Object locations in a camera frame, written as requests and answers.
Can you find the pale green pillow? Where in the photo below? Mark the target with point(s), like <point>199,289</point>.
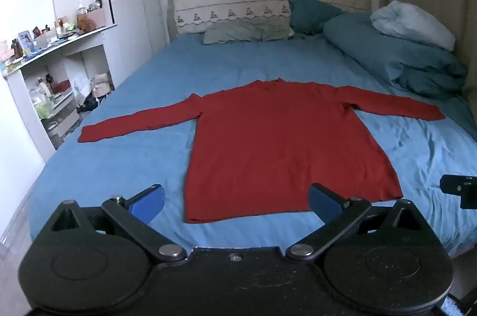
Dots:
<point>248,30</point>

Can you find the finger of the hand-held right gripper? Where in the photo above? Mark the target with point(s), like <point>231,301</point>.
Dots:
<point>460,187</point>

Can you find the light blue folded blanket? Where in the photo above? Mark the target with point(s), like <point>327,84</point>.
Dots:
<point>413,23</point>

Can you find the teal folded duvet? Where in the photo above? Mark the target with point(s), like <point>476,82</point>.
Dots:
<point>395,51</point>

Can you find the blue picture card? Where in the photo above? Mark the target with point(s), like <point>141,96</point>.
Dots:
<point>25,39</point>

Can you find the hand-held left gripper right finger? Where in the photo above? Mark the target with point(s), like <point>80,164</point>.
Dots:
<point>322,201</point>

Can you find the bed with blue sheet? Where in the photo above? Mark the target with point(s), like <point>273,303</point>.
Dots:
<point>149,159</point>

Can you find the brown teddy bear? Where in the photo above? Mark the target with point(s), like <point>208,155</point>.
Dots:
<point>86,23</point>

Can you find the white lotion bottle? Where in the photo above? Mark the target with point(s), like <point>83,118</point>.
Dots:
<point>45,87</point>

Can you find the teal pillow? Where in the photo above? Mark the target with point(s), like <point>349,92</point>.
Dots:
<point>311,14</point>

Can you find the beige bag on floor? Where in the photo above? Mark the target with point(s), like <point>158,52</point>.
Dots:
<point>100,85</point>

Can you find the red long-sleeved sweater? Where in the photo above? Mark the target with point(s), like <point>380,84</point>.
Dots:
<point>275,144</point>

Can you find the pink storage box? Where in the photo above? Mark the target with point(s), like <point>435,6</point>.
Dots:
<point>97,13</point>

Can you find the white pump bottle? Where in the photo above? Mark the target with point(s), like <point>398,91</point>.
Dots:
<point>80,7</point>

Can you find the white shelf unit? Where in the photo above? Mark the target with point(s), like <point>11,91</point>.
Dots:
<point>33,77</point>

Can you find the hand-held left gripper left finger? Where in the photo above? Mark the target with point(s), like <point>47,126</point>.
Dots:
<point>149,203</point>

